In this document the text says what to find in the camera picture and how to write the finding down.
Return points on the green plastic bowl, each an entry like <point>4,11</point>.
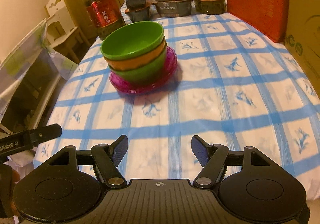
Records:
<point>140,73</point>
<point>132,41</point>

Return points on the red fabric bag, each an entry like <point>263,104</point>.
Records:
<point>257,1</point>

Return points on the white wooden chair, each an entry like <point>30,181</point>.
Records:
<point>60,26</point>

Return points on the large printed cardboard box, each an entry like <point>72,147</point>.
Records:
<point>305,38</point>

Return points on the white plastic bag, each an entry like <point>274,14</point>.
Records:
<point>21,159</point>

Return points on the orange plastic bowl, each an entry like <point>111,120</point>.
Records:
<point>135,62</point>

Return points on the person's left hand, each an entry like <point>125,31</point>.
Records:
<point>15,176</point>

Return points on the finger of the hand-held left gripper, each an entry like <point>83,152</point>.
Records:
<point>47,133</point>

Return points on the checked cover cloth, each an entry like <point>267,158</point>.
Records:
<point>22,51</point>

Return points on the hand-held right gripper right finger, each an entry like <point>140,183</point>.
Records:
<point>200,150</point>

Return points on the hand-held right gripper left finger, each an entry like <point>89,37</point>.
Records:
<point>120,150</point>

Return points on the blue checked tablecloth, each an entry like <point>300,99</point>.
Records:
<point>200,103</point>

